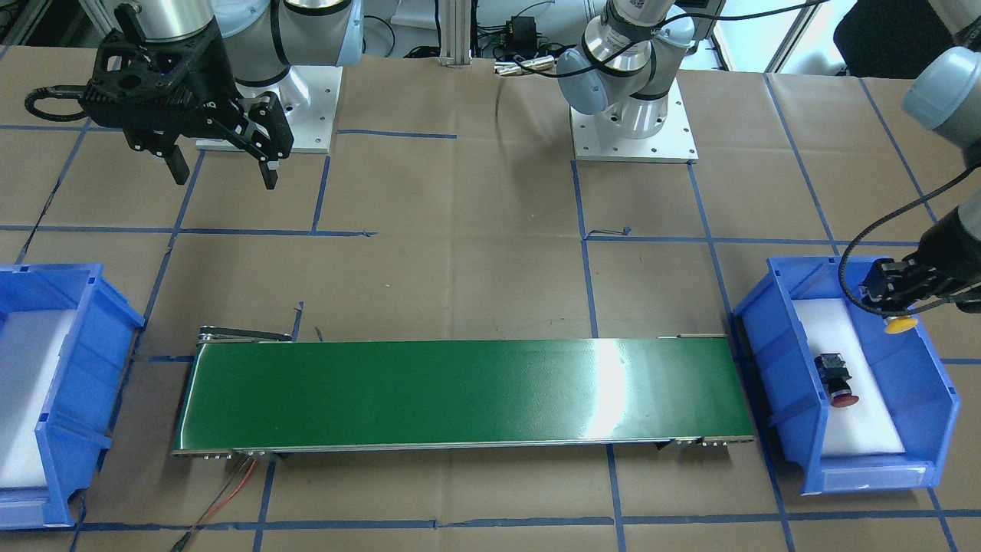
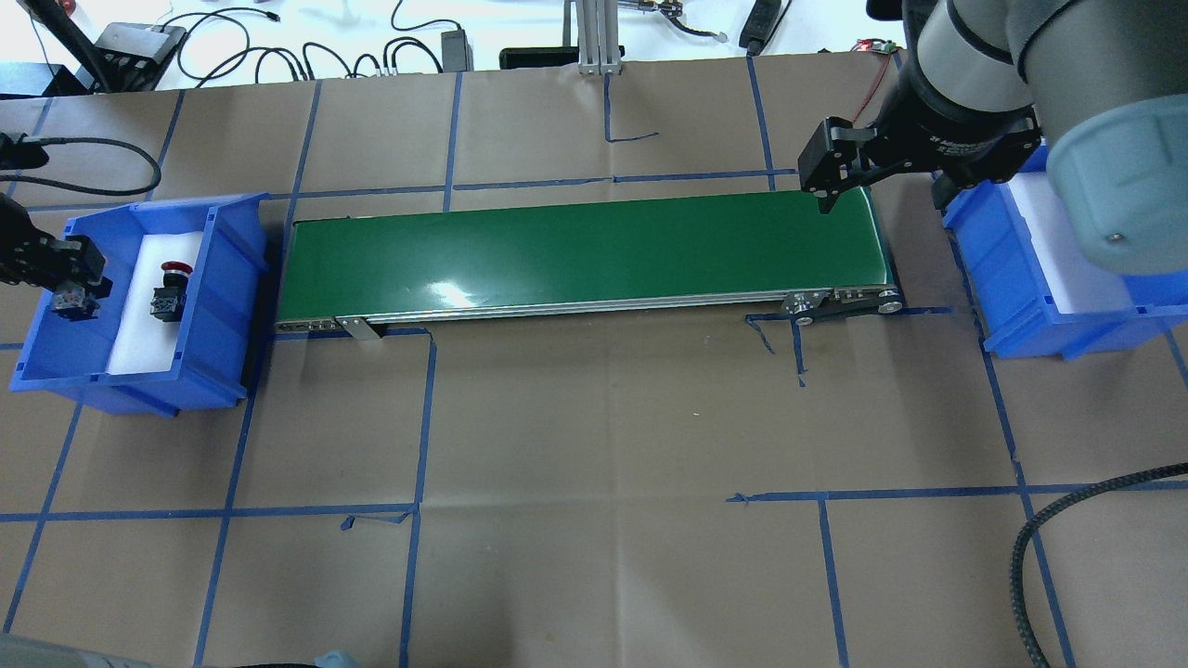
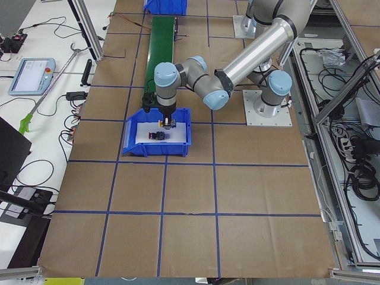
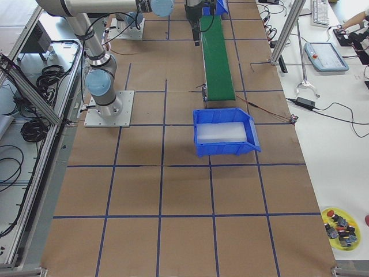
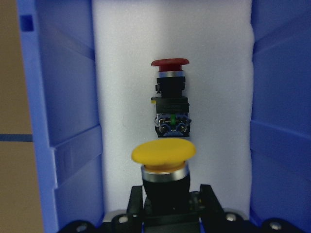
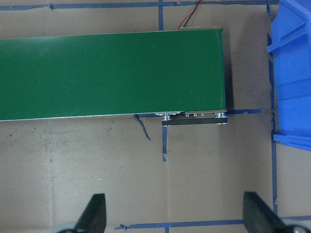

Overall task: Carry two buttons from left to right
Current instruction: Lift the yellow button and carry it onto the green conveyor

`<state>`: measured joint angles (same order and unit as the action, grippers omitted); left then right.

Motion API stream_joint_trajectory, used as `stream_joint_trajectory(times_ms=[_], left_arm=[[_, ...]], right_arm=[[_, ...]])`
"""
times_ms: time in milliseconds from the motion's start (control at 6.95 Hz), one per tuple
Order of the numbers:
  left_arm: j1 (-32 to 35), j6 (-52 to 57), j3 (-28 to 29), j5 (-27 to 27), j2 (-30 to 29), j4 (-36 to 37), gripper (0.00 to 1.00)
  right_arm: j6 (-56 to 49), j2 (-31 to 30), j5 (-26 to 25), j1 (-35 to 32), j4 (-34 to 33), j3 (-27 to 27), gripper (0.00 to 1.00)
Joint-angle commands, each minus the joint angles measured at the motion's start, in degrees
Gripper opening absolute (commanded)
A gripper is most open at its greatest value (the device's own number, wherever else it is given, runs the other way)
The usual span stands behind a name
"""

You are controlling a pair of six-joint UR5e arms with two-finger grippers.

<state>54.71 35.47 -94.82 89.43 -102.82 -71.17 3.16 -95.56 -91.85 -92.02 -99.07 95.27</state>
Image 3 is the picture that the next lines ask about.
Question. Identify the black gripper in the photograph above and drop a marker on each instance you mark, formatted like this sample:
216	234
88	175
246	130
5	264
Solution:
166	110

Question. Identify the red push button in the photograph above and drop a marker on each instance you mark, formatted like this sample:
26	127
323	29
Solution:
158	136

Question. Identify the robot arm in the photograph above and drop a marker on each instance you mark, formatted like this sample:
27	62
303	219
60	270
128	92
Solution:
277	22
252	29

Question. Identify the left blue plastic bin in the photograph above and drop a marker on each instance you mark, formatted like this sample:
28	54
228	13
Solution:
160	148

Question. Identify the blue plastic bin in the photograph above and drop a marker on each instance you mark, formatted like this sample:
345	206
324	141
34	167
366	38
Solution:
160	148
166	7

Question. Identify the white foam pad left bin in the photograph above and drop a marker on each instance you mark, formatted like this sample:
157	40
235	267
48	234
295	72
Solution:
175	135

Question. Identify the green conveyor belt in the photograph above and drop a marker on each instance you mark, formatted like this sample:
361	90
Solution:
160	50

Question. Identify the black handheld device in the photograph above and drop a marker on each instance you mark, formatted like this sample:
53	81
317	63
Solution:
86	74

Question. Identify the black power adapter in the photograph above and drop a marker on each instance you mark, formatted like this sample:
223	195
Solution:
76	95

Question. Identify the right blue plastic bin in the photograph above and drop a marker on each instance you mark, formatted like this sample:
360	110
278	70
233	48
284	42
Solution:
166	7

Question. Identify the robot teach pendant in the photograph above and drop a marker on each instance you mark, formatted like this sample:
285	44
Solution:
32	77

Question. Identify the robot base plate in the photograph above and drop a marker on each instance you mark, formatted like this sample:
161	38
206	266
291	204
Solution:
257	113
237	21

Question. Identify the aluminium frame post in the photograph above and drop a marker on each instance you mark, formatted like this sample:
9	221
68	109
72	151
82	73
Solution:
85	24

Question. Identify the green handled reacher tool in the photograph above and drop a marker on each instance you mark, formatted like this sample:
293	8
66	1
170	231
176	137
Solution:
24	123

